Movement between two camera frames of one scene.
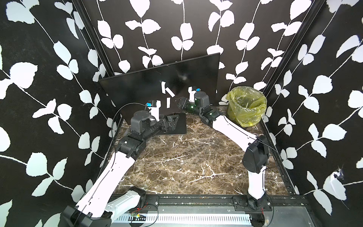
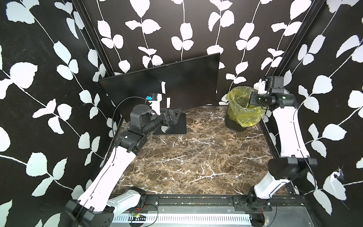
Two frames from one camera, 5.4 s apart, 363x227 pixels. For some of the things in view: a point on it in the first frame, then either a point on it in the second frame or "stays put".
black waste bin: (235, 124) stays put
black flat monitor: (162, 86) stays put
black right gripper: (184, 105) -> (254, 97)
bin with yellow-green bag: (246, 106) stays put
